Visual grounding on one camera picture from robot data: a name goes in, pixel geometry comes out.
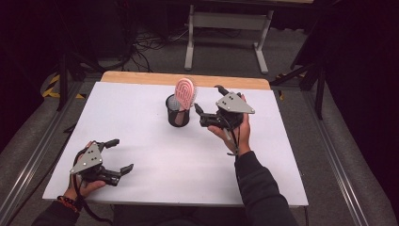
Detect person's left hand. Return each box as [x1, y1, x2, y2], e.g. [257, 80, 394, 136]
[64, 140, 107, 201]

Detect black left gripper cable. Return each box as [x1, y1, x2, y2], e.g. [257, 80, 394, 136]
[71, 174, 115, 226]

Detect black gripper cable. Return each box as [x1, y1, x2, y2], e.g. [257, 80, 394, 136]
[71, 174, 115, 226]
[218, 116, 242, 156]

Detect black metal stand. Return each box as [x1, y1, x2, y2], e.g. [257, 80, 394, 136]
[269, 60, 327, 121]
[56, 52, 106, 113]

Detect person's legs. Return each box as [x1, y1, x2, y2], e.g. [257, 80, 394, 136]
[112, 204, 248, 226]

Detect grey metal desk frame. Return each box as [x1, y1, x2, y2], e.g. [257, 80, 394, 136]
[184, 4, 275, 75]

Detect bundle of black floor cables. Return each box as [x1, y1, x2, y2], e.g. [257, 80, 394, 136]
[123, 26, 191, 73]

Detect aluminium rail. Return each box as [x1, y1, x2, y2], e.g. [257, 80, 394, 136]
[0, 80, 87, 222]
[301, 89, 372, 226]

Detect person's right hand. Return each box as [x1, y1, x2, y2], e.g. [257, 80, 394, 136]
[207, 93, 253, 156]

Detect white board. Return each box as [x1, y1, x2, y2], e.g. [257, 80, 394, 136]
[41, 81, 309, 207]

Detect black mesh pen holder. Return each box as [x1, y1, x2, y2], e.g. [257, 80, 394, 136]
[165, 93, 192, 128]

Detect pink hairbrush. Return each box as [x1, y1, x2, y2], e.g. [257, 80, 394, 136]
[173, 77, 199, 126]

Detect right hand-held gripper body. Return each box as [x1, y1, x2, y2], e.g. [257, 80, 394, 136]
[199, 91, 256, 130]

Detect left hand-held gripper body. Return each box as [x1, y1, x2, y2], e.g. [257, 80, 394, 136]
[69, 140, 124, 187]

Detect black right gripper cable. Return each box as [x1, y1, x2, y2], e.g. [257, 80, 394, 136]
[218, 116, 242, 156]

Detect beaded bracelet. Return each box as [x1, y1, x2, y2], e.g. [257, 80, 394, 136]
[56, 195, 84, 213]

